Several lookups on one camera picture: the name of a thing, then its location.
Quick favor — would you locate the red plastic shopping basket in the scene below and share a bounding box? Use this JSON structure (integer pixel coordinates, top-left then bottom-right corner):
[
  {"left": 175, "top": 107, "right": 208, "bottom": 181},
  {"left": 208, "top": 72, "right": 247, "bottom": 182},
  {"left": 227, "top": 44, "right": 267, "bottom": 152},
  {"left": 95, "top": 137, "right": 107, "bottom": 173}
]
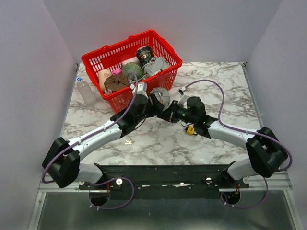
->
[{"left": 81, "top": 30, "right": 183, "bottom": 113}]

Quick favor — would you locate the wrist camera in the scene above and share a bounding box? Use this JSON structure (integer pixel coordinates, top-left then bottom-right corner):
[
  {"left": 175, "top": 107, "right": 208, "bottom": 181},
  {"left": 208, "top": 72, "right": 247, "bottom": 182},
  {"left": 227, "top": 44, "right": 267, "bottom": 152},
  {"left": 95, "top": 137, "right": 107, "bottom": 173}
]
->
[
  {"left": 178, "top": 86, "right": 189, "bottom": 105},
  {"left": 130, "top": 82, "right": 148, "bottom": 97}
]

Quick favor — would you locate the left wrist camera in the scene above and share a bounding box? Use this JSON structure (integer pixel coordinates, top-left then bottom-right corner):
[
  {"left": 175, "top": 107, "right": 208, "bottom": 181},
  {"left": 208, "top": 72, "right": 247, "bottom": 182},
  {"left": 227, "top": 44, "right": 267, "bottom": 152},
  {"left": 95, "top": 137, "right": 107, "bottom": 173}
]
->
[{"left": 130, "top": 82, "right": 148, "bottom": 97}]

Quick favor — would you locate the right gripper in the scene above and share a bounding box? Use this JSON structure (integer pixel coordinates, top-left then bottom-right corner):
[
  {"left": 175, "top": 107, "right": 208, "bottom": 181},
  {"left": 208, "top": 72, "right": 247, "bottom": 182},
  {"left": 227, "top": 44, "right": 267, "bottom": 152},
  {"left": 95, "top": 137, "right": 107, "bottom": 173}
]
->
[{"left": 161, "top": 100, "right": 197, "bottom": 124}]

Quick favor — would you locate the clear plastic water bottle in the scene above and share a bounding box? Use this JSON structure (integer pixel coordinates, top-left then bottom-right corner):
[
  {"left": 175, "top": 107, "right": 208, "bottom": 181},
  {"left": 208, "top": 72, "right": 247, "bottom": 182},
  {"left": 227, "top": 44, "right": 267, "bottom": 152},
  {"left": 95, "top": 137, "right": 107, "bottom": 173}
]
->
[{"left": 76, "top": 77, "right": 96, "bottom": 105}]

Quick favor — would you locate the pink small box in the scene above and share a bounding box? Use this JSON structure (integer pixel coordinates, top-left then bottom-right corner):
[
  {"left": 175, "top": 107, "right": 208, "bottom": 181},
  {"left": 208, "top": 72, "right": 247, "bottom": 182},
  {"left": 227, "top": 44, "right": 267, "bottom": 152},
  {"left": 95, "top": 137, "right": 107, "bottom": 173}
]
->
[{"left": 111, "top": 68, "right": 122, "bottom": 75}]

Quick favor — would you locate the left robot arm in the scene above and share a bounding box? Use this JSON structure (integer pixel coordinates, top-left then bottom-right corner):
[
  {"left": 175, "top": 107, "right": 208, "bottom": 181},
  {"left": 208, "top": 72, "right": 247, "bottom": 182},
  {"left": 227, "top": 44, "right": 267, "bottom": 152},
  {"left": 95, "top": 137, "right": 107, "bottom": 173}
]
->
[{"left": 42, "top": 92, "right": 170, "bottom": 189}]

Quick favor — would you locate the yellow black padlock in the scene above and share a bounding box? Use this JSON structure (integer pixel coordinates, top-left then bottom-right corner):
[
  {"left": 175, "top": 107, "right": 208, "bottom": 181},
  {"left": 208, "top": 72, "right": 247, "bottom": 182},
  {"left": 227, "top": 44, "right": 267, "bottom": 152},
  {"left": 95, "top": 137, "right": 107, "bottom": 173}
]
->
[{"left": 185, "top": 125, "right": 198, "bottom": 136}]

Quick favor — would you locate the green round melon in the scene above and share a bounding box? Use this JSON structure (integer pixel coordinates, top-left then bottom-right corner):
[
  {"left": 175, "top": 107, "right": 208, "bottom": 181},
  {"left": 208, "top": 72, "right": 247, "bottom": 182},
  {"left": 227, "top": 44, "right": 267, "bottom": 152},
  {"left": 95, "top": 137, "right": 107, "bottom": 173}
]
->
[{"left": 122, "top": 62, "right": 143, "bottom": 80}]

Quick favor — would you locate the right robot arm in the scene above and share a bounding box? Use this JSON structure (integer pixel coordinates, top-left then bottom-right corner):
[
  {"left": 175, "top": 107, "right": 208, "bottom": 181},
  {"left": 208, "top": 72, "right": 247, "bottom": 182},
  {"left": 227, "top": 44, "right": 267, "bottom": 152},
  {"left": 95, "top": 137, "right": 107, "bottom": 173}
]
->
[{"left": 157, "top": 96, "right": 288, "bottom": 188}]

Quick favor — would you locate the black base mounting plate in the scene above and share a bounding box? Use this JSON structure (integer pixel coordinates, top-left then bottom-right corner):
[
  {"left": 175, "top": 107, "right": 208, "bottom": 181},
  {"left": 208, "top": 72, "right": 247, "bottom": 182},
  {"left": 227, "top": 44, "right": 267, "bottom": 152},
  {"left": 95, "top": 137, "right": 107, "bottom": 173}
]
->
[{"left": 79, "top": 164, "right": 249, "bottom": 200}]

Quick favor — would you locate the brown fabric pouch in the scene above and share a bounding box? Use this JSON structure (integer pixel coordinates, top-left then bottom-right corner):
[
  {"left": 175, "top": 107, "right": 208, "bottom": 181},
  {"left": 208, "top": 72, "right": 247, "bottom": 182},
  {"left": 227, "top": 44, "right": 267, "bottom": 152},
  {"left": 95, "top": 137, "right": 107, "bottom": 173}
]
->
[{"left": 104, "top": 74, "right": 129, "bottom": 92}]

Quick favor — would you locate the grey taped cylinder roll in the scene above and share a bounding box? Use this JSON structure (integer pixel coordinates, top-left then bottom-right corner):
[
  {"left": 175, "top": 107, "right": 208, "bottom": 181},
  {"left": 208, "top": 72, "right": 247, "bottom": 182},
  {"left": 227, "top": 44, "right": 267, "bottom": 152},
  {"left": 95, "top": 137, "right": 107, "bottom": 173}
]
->
[{"left": 150, "top": 87, "right": 171, "bottom": 110}]

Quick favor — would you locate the grey wrapped bundle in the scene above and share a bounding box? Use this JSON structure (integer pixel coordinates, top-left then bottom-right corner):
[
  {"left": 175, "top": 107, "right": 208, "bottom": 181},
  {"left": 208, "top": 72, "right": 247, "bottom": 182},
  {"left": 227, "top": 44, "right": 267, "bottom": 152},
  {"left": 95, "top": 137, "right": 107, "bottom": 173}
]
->
[{"left": 143, "top": 57, "right": 170, "bottom": 77}]

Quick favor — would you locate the black printed can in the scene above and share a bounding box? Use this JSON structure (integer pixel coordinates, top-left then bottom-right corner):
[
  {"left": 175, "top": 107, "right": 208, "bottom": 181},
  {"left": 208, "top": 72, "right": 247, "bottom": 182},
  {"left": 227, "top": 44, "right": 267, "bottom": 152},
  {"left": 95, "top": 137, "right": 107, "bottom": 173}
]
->
[{"left": 136, "top": 46, "right": 156, "bottom": 69}]

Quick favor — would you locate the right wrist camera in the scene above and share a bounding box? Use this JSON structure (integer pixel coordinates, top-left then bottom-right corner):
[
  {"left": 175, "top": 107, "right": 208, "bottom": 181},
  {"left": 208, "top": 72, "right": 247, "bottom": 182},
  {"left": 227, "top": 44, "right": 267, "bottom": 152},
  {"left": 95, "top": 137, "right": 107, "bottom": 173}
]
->
[{"left": 178, "top": 86, "right": 189, "bottom": 105}]

